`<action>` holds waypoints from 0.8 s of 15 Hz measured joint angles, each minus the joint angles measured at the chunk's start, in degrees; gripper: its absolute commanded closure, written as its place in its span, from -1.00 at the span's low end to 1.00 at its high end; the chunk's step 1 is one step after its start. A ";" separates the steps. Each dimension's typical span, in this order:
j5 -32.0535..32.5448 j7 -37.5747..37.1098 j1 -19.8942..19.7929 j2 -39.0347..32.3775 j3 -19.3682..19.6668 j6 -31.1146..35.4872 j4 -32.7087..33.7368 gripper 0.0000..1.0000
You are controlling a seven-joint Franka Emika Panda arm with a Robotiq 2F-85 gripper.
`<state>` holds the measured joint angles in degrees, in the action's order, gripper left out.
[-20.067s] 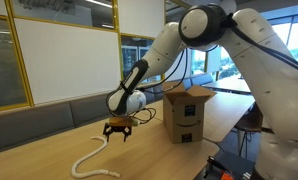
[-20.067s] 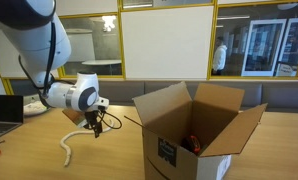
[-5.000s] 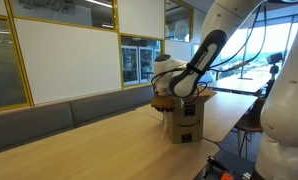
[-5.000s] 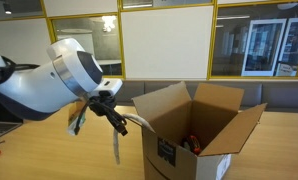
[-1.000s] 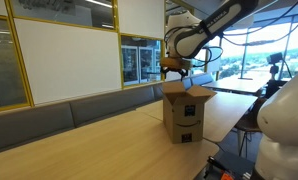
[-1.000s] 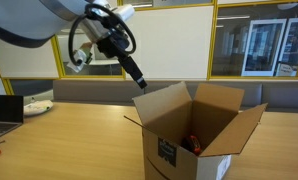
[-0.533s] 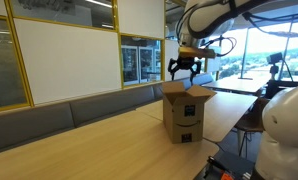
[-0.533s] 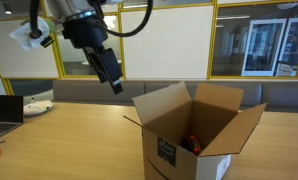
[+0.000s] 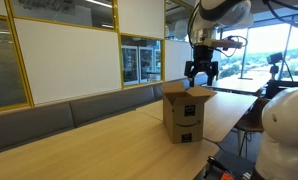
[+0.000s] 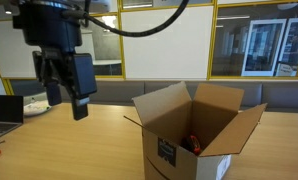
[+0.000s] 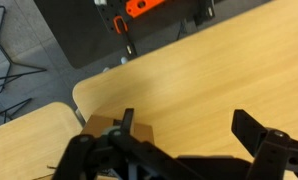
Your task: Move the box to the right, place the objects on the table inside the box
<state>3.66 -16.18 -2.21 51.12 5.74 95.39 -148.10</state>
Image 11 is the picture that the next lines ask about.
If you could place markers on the cardboard shipping box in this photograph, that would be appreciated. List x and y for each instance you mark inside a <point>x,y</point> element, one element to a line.
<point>99,125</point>

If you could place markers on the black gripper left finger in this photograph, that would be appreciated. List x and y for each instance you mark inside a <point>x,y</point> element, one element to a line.
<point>89,153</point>

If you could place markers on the light blue table foot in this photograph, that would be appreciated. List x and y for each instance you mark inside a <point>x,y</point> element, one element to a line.
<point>124,60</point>

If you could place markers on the orange spirit level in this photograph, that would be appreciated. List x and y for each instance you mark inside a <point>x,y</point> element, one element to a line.
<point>139,6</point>

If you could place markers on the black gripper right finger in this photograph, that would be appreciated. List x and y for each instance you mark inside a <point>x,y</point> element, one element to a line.
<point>272,146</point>

